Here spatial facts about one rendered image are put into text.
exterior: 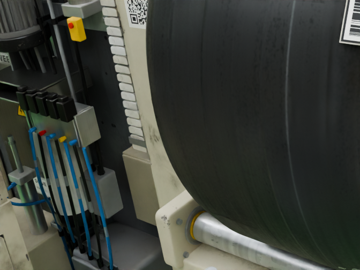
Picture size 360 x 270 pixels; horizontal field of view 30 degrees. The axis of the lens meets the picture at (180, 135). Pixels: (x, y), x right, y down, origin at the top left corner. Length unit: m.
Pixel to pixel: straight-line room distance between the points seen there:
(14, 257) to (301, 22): 0.83
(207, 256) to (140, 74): 0.29
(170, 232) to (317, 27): 0.49
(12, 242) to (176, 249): 0.37
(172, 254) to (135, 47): 0.31
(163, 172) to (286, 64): 0.56
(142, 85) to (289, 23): 0.50
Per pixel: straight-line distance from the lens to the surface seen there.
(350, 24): 0.57
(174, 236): 0.99
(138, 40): 1.02
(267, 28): 0.60
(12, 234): 1.25
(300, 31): 0.58
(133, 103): 1.10
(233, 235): 0.96
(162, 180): 1.13
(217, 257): 1.01
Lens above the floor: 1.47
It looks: 26 degrees down
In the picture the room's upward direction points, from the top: 11 degrees counter-clockwise
